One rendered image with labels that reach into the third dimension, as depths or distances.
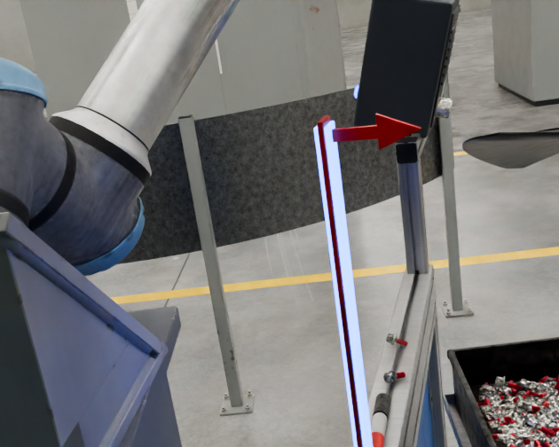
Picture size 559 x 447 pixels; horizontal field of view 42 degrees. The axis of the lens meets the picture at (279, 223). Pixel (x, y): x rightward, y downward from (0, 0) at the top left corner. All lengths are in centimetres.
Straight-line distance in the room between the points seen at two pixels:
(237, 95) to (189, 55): 577
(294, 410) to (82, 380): 194
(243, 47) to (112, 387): 603
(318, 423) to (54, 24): 515
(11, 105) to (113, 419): 27
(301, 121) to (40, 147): 166
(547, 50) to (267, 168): 474
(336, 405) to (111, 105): 178
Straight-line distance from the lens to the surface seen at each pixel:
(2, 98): 64
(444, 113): 109
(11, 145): 62
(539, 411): 78
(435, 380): 114
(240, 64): 651
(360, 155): 239
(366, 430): 57
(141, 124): 75
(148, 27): 77
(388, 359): 85
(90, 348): 50
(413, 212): 105
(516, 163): 59
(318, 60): 475
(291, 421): 235
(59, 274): 45
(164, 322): 69
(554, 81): 677
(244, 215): 225
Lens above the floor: 128
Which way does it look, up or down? 18 degrees down
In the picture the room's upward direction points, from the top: 8 degrees counter-clockwise
